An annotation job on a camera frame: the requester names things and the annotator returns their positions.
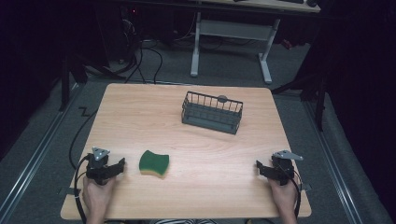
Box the black computer tower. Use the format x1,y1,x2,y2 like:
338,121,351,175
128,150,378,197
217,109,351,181
119,5,142,62

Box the person's striped clothing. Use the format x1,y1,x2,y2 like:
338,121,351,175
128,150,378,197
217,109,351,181
148,217,219,224

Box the black floor cables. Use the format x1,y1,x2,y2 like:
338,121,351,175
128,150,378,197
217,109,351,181
120,36,164,85

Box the person's left hand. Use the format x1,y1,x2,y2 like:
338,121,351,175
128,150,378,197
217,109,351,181
81,176,118,218

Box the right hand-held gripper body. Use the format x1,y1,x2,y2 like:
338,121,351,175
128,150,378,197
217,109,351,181
270,149,304,187

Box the metal floor rail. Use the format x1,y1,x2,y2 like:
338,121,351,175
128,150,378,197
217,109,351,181
303,101,364,224
0,82,82,218

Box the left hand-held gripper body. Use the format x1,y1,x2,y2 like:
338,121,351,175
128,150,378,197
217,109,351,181
85,147,117,187

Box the white desk with metal legs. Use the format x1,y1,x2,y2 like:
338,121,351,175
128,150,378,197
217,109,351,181
189,0,322,85

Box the dark wire basket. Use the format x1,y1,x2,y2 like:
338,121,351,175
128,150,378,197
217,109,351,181
180,91,244,135

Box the green and yellow sponge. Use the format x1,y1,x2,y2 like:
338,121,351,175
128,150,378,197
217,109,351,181
138,149,171,178

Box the person's right hand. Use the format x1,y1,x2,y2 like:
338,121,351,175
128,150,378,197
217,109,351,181
267,177,299,217

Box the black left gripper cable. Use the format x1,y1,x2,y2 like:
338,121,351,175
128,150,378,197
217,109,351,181
68,108,99,224

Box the black stand legs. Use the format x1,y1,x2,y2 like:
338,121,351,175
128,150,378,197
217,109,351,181
58,51,126,113
270,59,329,133

